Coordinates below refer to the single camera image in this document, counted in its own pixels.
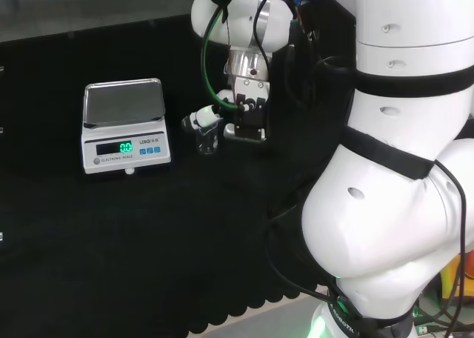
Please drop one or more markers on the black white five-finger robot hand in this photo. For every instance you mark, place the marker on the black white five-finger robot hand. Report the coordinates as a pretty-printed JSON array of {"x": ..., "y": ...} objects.
[{"x": 252, "y": 112}]

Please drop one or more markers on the small clear glass beaker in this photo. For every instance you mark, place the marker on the small clear glass beaker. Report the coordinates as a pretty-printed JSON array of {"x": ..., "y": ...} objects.
[{"x": 207, "y": 141}]

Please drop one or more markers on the white electronic balance steel pan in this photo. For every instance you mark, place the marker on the white electronic balance steel pan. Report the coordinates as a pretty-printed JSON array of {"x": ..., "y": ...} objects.
[{"x": 124, "y": 126}]

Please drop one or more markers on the black bench cloth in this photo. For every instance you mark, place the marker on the black bench cloth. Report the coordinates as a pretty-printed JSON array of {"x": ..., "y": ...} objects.
[{"x": 166, "y": 223}]

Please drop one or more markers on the yellow stop button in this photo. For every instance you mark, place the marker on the yellow stop button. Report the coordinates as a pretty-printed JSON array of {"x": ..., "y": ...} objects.
[{"x": 450, "y": 275}]

